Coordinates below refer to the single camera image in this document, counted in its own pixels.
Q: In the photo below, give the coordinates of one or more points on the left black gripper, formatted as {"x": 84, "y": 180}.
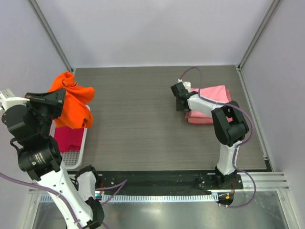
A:
{"x": 54, "y": 98}

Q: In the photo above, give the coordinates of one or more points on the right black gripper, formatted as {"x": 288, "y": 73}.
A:
{"x": 179, "y": 109}

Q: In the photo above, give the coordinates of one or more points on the orange t shirt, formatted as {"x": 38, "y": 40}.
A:
{"x": 76, "y": 97}

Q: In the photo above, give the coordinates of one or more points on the salmon pink shirt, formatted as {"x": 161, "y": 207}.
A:
{"x": 198, "y": 121}

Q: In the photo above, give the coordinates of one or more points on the light pink shirt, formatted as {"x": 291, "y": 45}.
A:
{"x": 219, "y": 93}

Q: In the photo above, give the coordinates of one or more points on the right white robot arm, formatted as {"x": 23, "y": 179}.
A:
{"x": 229, "y": 124}

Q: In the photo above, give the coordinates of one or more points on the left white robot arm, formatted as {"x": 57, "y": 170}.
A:
{"x": 74, "y": 198}

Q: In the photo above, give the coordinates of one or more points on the magenta t shirt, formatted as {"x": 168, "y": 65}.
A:
{"x": 68, "y": 139}

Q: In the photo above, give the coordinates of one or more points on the white plastic basket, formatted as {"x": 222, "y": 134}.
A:
{"x": 78, "y": 120}

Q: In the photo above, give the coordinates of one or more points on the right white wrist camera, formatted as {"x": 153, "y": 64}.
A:
{"x": 186, "y": 84}

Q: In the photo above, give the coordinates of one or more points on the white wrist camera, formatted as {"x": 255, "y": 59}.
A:
{"x": 8, "y": 99}
{"x": 186, "y": 84}

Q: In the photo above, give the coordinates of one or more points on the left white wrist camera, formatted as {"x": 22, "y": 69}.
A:
{"x": 8, "y": 99}

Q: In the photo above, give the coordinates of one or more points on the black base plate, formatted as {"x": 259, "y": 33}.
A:
{"x": 167, "y": 183}

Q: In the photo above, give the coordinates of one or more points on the left aluminium frame post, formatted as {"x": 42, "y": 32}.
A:
{"x": 50, "y": 34}

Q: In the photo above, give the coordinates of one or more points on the aluminium frame post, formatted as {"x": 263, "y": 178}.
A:
{"x": 50, "y": 34}
{"x": 258, "y": 34}

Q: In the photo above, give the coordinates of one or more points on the slotted cable duct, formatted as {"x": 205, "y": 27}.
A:
{"x": 164, "y": 199}

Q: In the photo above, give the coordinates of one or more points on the right aluminium frame post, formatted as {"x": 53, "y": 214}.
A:
{"x": 258, "y": 34}

